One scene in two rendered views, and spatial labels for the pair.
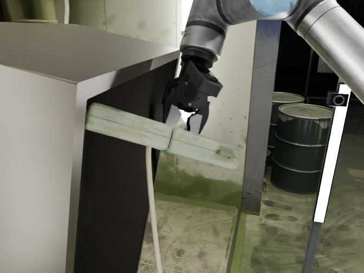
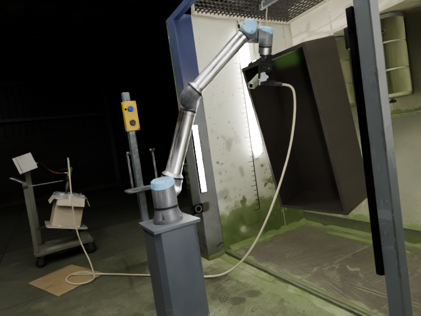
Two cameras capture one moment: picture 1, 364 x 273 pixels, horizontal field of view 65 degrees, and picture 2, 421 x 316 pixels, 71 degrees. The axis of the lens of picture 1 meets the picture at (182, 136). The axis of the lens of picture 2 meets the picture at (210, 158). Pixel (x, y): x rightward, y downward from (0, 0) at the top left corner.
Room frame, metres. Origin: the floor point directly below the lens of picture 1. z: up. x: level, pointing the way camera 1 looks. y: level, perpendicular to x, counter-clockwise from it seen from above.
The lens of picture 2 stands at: (1.71, -1.83, 1.09)
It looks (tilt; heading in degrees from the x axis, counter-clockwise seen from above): 3 degrees down; 134
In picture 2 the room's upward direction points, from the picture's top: 8 degrees counter-clockwise
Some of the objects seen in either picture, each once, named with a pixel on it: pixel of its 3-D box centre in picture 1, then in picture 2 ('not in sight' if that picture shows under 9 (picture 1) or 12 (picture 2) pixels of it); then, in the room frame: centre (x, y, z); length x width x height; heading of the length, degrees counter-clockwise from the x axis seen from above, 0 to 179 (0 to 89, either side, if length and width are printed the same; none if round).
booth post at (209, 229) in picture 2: not in sight; (195, 139); (-0.33, 0.13, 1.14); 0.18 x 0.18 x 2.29; 73
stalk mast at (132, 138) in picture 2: not in sight; (139, 183); (-0.63, -0.36, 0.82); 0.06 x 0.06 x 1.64; 73
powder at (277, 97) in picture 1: (280, 98); not in sight; (3.58, -1.25, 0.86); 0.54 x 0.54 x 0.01
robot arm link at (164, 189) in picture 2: not in sight; (164, 191); (0.19, -0.70, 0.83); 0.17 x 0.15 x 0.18; 130
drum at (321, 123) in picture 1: (300, 148); not in sight; (2.93, -1.31, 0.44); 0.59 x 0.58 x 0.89; 178
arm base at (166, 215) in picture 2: not in sight; (166, 212); (0.19, -0.71, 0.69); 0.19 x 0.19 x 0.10
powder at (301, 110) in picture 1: (306, 111); not in sight; (2.93, -1.31, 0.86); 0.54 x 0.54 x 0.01
